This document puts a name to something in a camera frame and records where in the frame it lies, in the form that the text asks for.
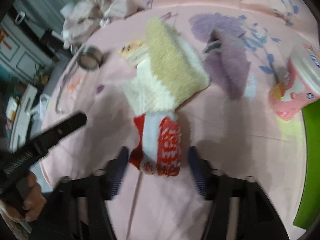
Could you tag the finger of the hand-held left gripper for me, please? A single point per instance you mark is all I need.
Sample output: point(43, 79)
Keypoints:
point(65, 127)

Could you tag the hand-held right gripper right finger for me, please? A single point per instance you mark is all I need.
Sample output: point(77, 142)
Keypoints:
point(197, 170)

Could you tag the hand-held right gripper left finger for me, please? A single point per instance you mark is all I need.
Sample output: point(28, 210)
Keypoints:
point(117, 170)

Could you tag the red white patterned sock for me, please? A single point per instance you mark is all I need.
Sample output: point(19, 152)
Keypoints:
point(165, 145)

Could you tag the yellow snack packet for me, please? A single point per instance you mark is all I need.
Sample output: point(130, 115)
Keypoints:
point(132, 52)

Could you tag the green plastic basket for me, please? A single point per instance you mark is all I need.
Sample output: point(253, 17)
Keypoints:
point(311, 170)

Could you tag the person's left hand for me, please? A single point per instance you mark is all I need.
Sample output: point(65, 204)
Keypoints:
point(30, 200)

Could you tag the round metal tin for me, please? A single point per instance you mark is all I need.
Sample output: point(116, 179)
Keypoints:
point(90, 58)

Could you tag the white cabinet door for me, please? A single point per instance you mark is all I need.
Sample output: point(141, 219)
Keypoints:
point(20, 47)

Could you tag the beige white knit sock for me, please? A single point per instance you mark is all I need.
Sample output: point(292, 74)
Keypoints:
point(167, 62)

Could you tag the purple waffle towel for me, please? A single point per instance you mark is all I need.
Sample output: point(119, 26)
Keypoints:
point(222, 55)

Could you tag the crumpled beige cloth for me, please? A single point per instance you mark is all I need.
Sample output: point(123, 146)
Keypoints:
point(100, 10)

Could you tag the pink plastic canister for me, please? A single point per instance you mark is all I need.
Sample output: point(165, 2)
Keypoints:
point(297, 85)

